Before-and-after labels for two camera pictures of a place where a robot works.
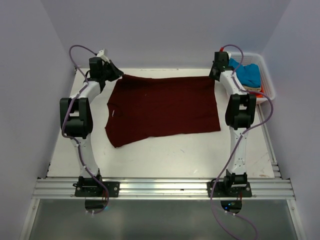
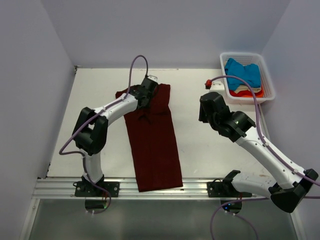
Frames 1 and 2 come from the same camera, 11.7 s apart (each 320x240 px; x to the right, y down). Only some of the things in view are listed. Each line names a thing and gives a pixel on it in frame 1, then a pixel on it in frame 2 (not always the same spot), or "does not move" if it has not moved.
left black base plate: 94,190 does not move
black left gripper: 116,72 -> 146,106
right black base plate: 220,190 does not move
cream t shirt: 250,88 does not move
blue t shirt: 249,74 does not move
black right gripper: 211,74 -> 202,116
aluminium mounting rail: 163,188 does not move
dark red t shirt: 143,105 -> 153,139
